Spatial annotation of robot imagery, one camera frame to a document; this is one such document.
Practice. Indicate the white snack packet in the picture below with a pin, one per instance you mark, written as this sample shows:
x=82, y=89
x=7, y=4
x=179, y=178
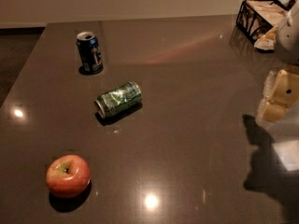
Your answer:
x=266, y=42

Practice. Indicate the blue soda can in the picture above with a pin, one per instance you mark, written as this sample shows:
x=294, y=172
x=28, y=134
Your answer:
x=89, y=52

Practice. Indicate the black wire basket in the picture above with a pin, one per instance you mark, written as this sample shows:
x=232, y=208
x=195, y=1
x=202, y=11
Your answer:
x=256, y=17

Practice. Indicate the green crushed soda can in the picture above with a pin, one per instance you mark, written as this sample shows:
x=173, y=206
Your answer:
x=121, y=98

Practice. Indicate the red apple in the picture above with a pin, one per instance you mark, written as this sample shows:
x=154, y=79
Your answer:
x=68, y=176

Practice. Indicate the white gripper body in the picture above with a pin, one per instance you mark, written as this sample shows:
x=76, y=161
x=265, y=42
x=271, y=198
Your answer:
x=289, y=41

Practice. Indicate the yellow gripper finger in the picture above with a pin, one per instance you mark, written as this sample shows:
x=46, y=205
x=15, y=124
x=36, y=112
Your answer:
x=270, y=111
x=282, y=87

